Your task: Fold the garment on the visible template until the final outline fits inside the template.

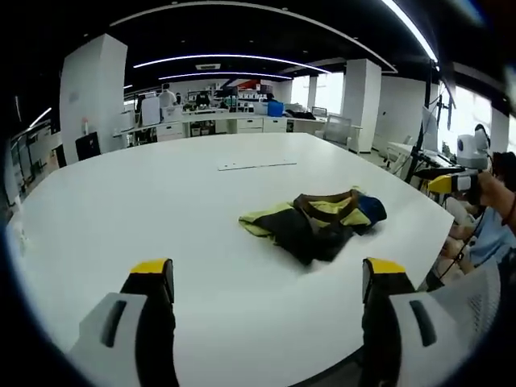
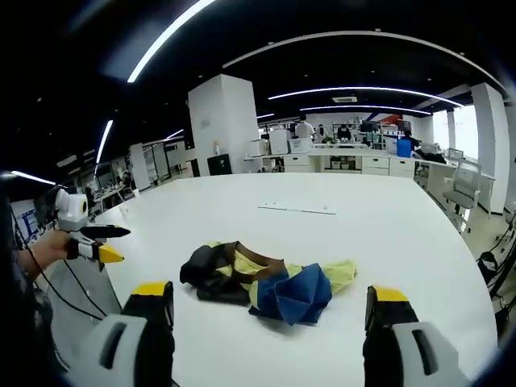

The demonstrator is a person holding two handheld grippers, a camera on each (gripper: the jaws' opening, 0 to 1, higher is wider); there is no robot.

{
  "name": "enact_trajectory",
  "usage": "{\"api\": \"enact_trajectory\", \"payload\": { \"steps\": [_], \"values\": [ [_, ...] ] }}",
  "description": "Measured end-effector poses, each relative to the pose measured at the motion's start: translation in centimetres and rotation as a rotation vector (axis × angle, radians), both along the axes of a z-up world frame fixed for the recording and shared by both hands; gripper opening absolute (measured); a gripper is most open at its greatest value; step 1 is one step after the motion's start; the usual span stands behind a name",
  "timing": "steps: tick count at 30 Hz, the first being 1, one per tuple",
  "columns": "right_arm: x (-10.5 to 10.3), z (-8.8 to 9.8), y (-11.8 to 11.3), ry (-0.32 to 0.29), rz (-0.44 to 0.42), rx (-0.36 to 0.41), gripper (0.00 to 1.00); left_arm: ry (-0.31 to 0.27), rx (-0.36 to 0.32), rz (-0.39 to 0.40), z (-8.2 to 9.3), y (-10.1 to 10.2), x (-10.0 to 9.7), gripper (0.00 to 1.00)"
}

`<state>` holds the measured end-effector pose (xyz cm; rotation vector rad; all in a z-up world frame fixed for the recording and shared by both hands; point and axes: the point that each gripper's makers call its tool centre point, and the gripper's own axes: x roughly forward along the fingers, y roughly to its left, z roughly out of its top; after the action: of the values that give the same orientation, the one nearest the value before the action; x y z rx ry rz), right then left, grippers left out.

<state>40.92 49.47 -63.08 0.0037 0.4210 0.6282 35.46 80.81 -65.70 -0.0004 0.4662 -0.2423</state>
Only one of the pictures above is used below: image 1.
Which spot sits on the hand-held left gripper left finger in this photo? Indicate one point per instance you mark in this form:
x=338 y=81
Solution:
x=121 y=322

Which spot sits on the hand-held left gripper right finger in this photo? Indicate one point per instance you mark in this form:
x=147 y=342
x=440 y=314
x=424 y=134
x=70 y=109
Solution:
x=397 y=322

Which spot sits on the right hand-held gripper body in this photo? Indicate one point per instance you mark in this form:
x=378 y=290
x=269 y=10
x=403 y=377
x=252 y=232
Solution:
x=471 y=146

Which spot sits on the yellow and black garment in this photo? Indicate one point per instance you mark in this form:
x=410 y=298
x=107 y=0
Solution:
x=318 y=225

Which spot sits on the person's right hand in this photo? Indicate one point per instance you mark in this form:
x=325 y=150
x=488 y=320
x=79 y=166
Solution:
x=493 y=193

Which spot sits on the black stand with monitor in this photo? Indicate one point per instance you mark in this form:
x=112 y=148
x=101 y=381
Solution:
x=421 y=149

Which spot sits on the person's light blue shirt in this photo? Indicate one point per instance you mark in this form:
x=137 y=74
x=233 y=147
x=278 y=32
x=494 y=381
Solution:
x=492 y=242

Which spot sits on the white mesh chair back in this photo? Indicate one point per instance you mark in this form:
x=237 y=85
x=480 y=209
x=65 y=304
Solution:
x=471 y=298

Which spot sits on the white mesh office chair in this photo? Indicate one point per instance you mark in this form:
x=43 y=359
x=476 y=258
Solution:
x=338 y=128

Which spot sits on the black office chair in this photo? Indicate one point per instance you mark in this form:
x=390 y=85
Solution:
x=88 y=146

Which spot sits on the blue storage box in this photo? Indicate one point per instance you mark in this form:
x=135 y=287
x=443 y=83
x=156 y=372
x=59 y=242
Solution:
x=276 y=109

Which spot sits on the white table cover strip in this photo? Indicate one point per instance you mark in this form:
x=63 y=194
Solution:
x=256 y=165

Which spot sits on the white whiteboard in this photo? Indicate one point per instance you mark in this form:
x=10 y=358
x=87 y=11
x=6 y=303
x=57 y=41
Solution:
x=151 y=111

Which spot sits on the long white counter desk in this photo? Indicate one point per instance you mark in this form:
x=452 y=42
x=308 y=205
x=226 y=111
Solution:
x=242 y=123

